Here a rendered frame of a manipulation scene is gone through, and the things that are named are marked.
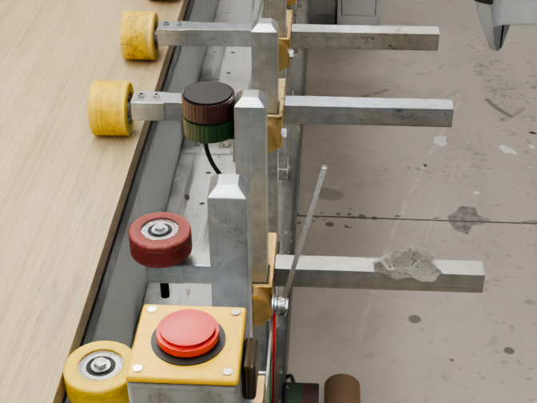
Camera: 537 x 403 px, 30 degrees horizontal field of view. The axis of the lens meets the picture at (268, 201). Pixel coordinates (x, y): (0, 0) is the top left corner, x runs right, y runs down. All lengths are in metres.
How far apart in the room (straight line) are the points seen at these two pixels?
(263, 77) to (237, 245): 0.51
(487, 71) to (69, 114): 2.38
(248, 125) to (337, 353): 1.37
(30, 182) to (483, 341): 1.40
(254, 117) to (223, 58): 1.24
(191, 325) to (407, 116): 0.86
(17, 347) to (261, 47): 0.51
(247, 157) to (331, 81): 2.46
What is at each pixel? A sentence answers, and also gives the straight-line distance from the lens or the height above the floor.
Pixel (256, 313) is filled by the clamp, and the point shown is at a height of 0.85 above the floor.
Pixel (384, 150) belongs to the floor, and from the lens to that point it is 3.19.
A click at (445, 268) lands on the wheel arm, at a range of 1.31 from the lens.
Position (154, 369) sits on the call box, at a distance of 0.63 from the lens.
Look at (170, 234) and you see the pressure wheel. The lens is 1.28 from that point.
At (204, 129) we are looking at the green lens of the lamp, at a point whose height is 1.10.
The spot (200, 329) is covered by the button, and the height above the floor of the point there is 1.23.
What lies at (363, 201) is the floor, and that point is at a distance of 2.95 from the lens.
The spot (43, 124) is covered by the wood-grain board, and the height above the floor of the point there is 0.90.
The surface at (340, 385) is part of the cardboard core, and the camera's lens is 2.24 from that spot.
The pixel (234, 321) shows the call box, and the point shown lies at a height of 1.22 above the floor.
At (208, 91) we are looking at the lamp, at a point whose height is 1.13.
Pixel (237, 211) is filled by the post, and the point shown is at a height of 1.15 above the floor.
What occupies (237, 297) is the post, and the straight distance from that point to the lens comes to 0.94.
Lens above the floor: 1.66
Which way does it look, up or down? 34 degrees down
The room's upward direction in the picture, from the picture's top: straight up
